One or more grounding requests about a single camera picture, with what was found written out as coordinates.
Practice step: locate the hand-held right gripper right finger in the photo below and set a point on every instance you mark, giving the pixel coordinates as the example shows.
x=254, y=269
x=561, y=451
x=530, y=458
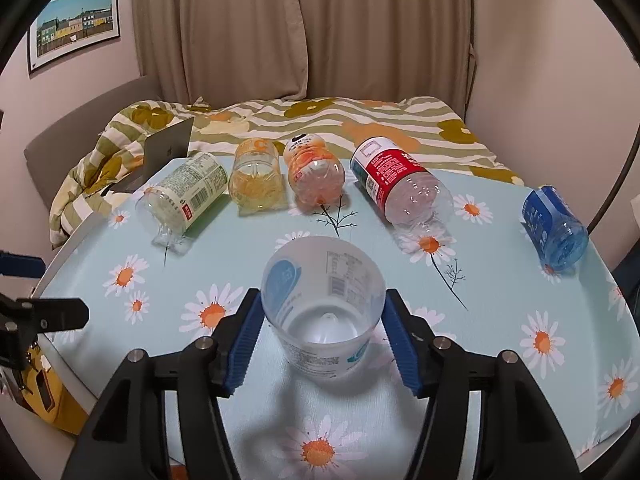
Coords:
x=400, y=347

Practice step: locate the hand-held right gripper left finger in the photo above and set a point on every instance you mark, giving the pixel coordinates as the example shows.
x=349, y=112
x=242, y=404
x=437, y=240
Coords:
x=243, y=346

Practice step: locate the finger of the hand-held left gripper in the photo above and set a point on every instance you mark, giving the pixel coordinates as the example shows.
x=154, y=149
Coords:
x=60, y=314
x=20, y=264

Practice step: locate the clear cup with blue label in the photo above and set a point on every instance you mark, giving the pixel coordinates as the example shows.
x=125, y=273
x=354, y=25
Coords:
x=325, y=330

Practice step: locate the clear yellow cup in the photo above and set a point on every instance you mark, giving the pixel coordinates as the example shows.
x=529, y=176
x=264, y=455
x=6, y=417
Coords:
x=257, y=180

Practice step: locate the clear cup with green label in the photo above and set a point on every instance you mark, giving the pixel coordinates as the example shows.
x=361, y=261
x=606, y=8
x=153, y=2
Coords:
x=187, y=187

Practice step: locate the clear cup with red label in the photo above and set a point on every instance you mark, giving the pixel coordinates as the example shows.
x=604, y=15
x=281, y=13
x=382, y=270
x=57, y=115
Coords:
x=395, y=175

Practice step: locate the clear cup with orange label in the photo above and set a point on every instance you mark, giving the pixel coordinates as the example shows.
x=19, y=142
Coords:
x=312, y=170

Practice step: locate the blue plastic cup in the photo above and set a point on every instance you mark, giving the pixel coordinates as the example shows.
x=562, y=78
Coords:
x=550, y=225

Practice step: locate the yellow bag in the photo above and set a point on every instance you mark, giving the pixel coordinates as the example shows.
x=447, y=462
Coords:
x=65, y=410

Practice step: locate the daisy print tablecloth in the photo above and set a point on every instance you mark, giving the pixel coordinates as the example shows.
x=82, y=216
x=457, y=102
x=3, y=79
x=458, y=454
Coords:
x=500, y=285

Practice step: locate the grey sofa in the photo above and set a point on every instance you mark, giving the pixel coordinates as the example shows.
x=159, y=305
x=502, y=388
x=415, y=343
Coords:
x=75, y=135

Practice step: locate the grey laptop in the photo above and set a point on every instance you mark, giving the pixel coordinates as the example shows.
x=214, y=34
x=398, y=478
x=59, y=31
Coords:
x=167, y=150

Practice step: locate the striped floral blanket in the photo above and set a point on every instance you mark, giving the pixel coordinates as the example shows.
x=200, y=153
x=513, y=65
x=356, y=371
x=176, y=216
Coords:
x=320, y=120

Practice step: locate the beige curtain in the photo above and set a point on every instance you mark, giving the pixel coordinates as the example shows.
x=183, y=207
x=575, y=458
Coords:
x=220, y=25
x=385, y=25

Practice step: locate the framed wall poster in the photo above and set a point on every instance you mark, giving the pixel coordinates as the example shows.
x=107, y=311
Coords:
x=75, y=22

